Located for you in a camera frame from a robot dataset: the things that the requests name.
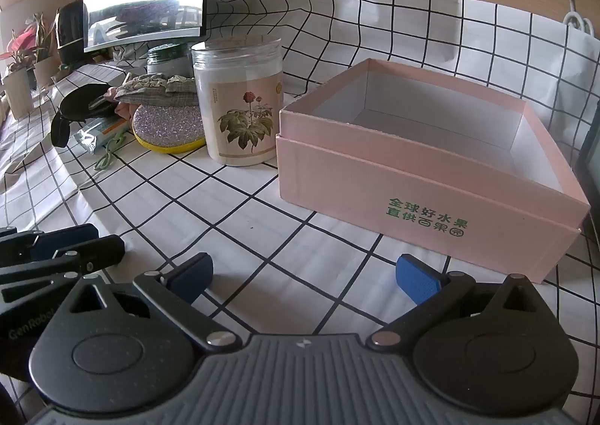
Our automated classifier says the black cylindrical appliance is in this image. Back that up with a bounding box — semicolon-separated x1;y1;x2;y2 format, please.
55;1;90;66

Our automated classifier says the tall clear jar flower label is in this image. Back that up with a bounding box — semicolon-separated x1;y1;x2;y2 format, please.
190;37;284;167

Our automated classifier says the white black-grid tablecloth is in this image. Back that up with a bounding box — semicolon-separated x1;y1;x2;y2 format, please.
0;0;600;425

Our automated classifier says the cloth doll with pink hair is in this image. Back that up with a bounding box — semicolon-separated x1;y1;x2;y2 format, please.
105;73;198;119

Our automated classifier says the green-leaved potted plant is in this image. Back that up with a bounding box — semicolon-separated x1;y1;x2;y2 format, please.
28;13;63;88

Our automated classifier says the green cord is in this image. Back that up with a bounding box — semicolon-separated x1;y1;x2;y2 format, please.
94;131;128;173

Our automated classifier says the glittery round yellow-edged pad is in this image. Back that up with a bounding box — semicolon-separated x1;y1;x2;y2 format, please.
132;103;207;155

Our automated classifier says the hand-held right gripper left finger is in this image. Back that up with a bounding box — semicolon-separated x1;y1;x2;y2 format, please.
70;253;242;353

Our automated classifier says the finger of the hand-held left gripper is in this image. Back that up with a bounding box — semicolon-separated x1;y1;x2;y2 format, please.
0;223;100;263
0;235;126;305

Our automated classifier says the white bag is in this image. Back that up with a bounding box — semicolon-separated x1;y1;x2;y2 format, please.
558;24;600;135

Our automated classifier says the pink-leaved potted plant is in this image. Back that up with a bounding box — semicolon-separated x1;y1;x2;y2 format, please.
0;29;38;120

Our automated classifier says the green-lidded glass jar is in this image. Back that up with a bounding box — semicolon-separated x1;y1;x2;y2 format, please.
147;43;194;78

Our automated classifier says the black fuzzy soft item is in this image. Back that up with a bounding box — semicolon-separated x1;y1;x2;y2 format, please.
51;84;118;148

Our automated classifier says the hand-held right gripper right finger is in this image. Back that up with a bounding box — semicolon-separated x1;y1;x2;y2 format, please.
368;255;545;352

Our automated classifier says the pink cardboard box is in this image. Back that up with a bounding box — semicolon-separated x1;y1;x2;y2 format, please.
276;58;591;285

